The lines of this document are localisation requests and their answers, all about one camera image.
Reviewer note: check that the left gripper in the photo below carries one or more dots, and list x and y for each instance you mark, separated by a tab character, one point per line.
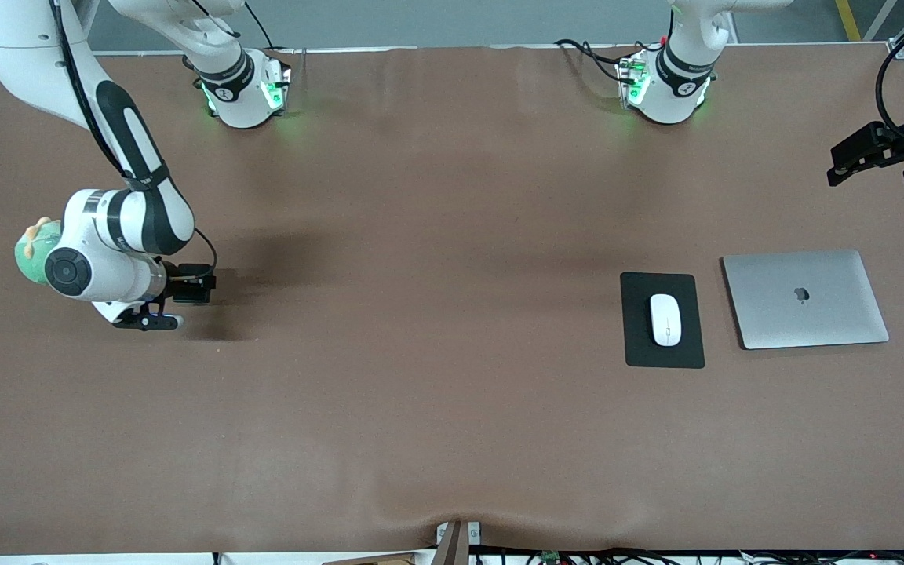
894	147

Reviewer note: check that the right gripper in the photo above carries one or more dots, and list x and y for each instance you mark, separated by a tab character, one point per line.
183	286

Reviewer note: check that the black phone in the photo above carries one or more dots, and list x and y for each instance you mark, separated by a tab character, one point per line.
193	294

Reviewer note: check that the white computer mouse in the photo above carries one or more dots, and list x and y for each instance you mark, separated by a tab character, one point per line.
665	314

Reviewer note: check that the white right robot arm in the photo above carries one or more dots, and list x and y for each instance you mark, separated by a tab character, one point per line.
20	47

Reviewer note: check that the black mouse pad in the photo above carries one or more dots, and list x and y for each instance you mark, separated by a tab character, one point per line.
636	314

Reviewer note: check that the green dinosaur plush toy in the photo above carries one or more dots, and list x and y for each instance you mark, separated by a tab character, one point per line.
28	251

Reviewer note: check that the silver laptop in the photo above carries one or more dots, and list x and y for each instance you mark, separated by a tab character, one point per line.
805	302

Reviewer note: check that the brown table cover mat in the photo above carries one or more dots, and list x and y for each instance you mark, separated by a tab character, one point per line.
452	431

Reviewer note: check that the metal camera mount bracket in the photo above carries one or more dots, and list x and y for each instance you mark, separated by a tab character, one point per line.
452	545

